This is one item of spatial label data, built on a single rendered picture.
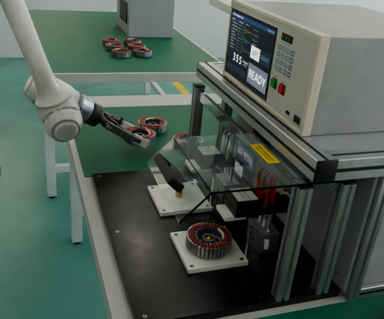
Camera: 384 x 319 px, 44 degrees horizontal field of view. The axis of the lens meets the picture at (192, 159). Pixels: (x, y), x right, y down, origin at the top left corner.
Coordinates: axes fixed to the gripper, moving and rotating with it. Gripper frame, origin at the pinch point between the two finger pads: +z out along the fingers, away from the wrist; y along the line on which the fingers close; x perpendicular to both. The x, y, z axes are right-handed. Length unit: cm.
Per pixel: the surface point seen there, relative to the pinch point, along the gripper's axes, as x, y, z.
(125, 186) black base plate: 9.7, -26.8, -9.2
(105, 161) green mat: 11.5, -5.2, -8.4
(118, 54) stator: -13, 122, 27
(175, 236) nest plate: 7, -56, -7
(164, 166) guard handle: -12, -70, -30
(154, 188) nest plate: 5.0, -32.2, -3.7
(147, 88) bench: 12, 262, 124
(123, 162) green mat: 8.7, -8.1, -3.7
